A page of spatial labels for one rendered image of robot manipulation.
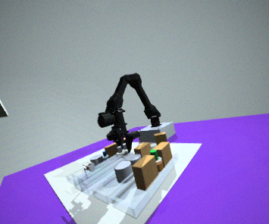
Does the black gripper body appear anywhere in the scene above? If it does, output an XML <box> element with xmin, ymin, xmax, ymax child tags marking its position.
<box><xmin>114</xmin><ymin>121</ymin><xmax>140</xmax><ymax>141</ymax></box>

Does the tan rectangular block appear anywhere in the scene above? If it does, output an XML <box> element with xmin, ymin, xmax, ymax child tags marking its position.
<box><xmin>133</xmin><ymin>142</ymin><xmax>152</xmax><ymax>157</ymax></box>
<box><xmin>153</xmin><ymin>142</ymin><xmax>172</xmax><ymax>167</ymax></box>
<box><xmin>132</xmin><ymin>155</ymin><xmax>158</xmax><ymax>191</ymax></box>

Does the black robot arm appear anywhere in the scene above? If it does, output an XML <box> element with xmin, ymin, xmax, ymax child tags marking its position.
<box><xmin>97</xmin><ymin>73</ymin><xmax>162</xmax><ymax>142</ymax></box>

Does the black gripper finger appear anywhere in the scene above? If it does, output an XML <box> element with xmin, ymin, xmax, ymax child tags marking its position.
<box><xmin>123</xmin><ymin>140</ymin><xmax>133</xmax><ymax>153</ymax></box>
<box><xmin>113</xmin><ymin>138</ymin><xmax>124</xmax><ymax>150</ymax></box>

